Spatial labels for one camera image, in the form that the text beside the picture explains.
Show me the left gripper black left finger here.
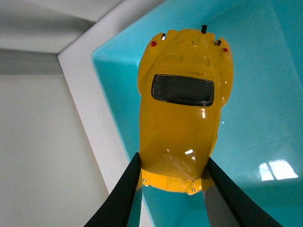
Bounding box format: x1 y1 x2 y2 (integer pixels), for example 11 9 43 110
85 152 142 227

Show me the turquoise plastic bin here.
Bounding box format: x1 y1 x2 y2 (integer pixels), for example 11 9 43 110
92 0 303 227

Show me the yellow beetle toy car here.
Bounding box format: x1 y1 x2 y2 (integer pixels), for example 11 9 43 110
137 25 234 195

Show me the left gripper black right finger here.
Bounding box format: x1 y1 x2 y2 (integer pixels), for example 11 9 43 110
203 158 281 227

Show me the grey curtain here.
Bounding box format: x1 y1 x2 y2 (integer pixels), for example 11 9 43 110
0 0 124 76

